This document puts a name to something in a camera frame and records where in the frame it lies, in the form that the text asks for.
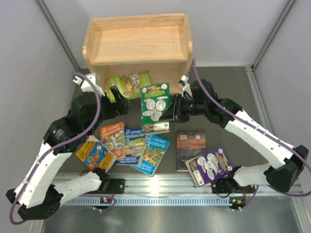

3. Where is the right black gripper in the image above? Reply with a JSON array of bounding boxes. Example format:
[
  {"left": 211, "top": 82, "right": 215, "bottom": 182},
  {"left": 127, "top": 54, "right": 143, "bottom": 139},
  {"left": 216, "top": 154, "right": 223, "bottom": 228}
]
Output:
[{"left": 160, "top": 94, "right": 207, "bottom": 123}]

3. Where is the lime green 65-Storey Treehouse book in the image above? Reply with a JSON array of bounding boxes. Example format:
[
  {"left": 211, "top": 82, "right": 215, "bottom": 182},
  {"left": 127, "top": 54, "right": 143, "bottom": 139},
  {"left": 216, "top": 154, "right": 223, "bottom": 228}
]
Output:
[{"left": 109, "top": 71, "right": 152, "bottom": 100}]

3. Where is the dark green 104-Storey Treehouse book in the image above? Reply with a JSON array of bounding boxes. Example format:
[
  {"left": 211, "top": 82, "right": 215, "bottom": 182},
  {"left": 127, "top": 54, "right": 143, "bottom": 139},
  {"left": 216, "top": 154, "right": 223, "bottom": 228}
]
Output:
[{"left": 140, "top": 83, "right": 170, "bottom": 135}]

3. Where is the orange 78-Storey Treehouse book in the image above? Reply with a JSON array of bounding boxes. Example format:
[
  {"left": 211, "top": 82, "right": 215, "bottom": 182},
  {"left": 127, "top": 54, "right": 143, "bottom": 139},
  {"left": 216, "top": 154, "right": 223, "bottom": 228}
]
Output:
[{"left": 100, "top": 122, "right": 125, "bottom": 159}]

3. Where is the yellow 130-Storey Treehouse book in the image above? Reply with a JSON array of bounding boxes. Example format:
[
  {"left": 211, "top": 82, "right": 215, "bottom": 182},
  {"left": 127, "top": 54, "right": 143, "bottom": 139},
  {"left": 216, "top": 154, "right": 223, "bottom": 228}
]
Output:
[{"left": 75, "top": 135, "right": 117, "bottom": 172}]

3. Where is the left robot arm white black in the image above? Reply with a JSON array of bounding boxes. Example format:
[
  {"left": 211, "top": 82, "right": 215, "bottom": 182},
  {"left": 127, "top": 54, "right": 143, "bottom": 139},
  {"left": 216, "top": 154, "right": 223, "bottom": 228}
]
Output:
[{"left": 6, "top": 87, "right": 130, "bottom": 223}]

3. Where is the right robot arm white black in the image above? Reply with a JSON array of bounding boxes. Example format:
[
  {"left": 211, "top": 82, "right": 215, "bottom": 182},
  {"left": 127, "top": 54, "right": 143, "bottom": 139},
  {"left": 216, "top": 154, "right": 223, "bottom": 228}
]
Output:
[{"left": 160, "top": 77, "right": 309, "bottom": 195}]

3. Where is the dark sunset cover book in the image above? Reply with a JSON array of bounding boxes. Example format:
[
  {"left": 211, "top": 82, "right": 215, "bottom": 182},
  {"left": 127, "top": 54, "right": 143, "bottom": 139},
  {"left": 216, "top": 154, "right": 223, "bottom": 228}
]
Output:
[{"left": 176, "top": 131, "right": 206, "bottom": 172}]

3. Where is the blue 26-Storey Treehouse book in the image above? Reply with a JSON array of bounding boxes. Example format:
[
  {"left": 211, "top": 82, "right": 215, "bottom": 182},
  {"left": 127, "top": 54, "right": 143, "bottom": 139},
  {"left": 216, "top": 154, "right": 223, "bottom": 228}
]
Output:
[{"left": 132, "top": 135, "right": 170, "bottom": 177}]

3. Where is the blue 91-Storey Treehouse book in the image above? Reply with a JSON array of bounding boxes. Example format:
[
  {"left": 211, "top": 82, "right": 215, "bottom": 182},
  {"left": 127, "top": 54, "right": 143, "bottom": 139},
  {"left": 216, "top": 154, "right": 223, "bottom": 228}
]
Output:
[{"left": 115, "top": 128, "right": 146, "bottom": 166}]

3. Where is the purple Treehouse book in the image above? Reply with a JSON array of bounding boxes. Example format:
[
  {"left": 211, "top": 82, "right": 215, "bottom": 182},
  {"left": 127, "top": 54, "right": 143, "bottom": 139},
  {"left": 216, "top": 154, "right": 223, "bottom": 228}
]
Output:
[{"left": 185, "top": 147, "right": 233, "bottom": 187}]

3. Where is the wooden two-tier bookshelf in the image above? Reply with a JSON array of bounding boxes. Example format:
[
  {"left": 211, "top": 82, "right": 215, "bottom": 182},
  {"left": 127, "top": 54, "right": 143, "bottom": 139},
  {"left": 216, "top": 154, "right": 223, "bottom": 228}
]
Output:
[{"left": 83, "top": 13, "right": 193, "bottom": 94}]

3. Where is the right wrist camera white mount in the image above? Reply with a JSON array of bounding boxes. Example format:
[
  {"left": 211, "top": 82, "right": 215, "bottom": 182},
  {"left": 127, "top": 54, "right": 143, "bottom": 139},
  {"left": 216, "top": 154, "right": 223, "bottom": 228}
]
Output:
[{"left": 179, "top": 75, "right": 192, "bottom": 100}]

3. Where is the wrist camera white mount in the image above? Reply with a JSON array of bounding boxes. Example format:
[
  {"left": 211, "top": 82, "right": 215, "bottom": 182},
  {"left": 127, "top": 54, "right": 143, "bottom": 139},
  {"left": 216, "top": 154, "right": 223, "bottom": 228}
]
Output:
[
  {"left": 73, "top": 73, "right": 104, "bottom": 95},
  {"left": 179, "top": 75, "right": 192, "bottom": 100}
]

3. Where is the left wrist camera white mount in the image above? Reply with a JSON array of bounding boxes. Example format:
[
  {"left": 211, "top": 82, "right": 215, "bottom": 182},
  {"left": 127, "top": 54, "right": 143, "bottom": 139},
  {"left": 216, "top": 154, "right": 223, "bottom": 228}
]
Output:
[{"left": 73, "top": 73, "right": 104, "bottom": 95}]

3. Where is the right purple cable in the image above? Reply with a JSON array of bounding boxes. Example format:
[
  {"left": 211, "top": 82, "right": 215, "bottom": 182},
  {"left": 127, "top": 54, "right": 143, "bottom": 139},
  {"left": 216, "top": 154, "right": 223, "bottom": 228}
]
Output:
[{"left": 186, "top": 58, "right": 311, "bottom": 212}]

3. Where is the purple cable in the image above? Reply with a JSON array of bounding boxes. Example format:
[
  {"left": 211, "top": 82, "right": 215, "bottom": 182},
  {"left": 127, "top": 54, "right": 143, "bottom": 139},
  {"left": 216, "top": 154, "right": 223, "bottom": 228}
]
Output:
[
  {"left": 186, "top": 58, "right": 311, "bottom": 212},
  {"left": 9, "top": 72, "right": 117, "bottom": 225}
]

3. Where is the aluminium mounting rail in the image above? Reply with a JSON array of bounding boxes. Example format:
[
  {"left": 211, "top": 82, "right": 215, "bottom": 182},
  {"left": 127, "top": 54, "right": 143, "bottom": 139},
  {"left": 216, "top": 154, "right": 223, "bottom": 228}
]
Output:
[{"left": 52, "top": 172, "right": 296, "bottom": 198}]

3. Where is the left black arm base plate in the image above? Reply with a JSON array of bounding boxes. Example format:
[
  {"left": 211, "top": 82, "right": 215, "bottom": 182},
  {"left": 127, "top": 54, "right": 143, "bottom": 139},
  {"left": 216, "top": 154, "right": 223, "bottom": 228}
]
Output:
[{"left": 103, "top": 179, "right": 125, "bottom": 195}]

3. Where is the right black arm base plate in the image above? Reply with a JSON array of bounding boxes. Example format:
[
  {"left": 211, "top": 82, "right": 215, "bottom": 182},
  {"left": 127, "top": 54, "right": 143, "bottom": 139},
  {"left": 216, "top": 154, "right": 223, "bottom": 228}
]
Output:
[{"left": 211, "top": 178, "right": 246, "bottom": 198}]

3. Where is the slotted grey cable duct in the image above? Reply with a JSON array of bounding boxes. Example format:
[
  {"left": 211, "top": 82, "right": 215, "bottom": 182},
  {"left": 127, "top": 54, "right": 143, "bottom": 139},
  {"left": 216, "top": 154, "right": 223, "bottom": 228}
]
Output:
[{"left": 64, "top": 196, "right": 245, "bottom": 207}]

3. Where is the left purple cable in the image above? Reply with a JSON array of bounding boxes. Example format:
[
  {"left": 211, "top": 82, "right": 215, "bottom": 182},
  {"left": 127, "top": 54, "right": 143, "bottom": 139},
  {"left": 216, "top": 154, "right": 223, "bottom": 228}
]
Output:
[{"left": 9, "top": 72, "right": 117, "bottom": 225}]

